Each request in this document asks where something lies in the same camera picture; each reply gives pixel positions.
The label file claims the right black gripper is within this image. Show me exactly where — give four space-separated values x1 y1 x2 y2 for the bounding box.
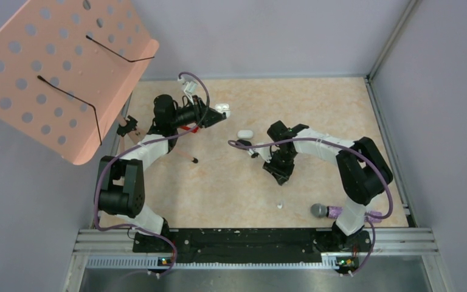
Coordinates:
263 148 297 185

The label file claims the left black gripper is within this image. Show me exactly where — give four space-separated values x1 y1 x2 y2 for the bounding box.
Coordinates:
170 94 226 128

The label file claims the white oval charging case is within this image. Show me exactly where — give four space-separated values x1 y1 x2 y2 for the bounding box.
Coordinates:
237 130 254 140

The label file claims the white square charging case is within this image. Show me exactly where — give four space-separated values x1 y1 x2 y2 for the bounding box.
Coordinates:
214 103 230 113

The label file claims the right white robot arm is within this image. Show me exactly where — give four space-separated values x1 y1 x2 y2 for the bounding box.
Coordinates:
188 96 392 251

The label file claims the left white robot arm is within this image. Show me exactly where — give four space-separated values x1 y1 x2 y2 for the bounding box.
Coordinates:
94 94 230 252

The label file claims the red toy window brick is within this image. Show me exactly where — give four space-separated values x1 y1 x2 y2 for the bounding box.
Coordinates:
179 126 199 133

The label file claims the purple glitter microphone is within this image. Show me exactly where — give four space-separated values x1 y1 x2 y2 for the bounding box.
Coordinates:
310 203 382 223

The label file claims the pink perforated music stand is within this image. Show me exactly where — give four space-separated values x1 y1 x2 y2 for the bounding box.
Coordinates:
0 1 159 165

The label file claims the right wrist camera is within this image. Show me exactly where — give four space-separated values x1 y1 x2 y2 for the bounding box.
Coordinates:
248 147 272 162

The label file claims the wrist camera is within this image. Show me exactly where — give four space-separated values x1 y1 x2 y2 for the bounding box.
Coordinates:
248 147 272 162
179 79 198 99

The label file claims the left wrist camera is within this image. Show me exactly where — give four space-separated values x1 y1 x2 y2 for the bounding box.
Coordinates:
179 79 198 99

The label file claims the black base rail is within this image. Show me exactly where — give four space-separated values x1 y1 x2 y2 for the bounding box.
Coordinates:
133 228 371 264

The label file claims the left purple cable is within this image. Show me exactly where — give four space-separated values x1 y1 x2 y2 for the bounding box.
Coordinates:
92 71 211 279

